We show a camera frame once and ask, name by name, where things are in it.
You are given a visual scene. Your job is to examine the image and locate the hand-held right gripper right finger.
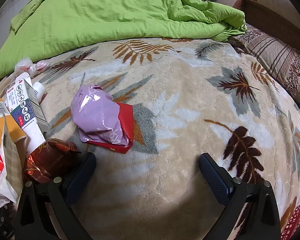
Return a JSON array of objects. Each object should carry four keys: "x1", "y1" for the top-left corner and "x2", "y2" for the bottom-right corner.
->
[{"x1": 199, "y1": 153, "x2": 282, "y2": 240}]

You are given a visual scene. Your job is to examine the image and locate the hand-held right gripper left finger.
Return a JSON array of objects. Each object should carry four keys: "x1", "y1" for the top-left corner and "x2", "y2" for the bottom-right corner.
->
[{"x1": 15, "y1": 152, "x2": 97, "y2": 240}]

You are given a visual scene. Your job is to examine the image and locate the brown snack wrapper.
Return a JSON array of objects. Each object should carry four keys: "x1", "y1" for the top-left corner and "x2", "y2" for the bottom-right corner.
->
[{"x1": 22, "y1": 138, "x2": 82, "y2": 183}]

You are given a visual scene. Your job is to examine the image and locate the purple paper ball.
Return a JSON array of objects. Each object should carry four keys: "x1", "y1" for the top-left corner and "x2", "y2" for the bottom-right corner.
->
[{"x1": 71, "y1": 84, "x2": 133, "y2": 147}]

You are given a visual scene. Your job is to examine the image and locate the white plastic bottle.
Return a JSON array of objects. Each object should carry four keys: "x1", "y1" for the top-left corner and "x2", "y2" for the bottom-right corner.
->
[{"x1": 32, "y1": 82, "x2": 47, "y2": 103}]

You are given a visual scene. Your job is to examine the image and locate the clear plastic bag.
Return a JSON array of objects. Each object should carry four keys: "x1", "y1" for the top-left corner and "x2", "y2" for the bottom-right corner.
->
[{"x1": 14, "y1": 57, "x2": 37, "y2": 77}]

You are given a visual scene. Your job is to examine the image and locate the red paper envelope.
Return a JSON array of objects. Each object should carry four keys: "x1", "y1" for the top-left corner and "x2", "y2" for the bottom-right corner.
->
[{"x1": 86, "y1": 102, "x2": 134, "y2": 154}]

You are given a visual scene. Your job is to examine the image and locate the leaf print blanket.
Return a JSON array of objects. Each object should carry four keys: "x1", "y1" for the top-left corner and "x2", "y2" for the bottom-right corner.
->
[{"x1": 0, "y1": 36, "x2": 300, "y2": 240}]

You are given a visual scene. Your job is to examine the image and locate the orange packet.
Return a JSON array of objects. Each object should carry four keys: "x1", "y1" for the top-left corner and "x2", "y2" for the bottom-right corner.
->
[{"x1": 0, "y1": 98, "x2": 28, "y2": 155}]

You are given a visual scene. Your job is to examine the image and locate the clear pink print wrapper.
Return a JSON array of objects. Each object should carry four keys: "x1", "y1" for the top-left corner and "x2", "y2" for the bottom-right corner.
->
[{"x1": 35, "y1": 60, "x2": 51, "y2": 74}]

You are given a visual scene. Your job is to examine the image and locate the striped beige pillow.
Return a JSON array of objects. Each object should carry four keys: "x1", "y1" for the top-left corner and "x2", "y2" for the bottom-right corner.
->
[{"x1": 227, "y1": 24, "x2": 300, "y2": 115}]

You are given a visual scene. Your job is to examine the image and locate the green quilt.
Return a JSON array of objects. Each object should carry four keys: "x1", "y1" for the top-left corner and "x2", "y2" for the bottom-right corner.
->
[{"x1": 0, "y1": 0, "x2": 248, "y2": 87}]

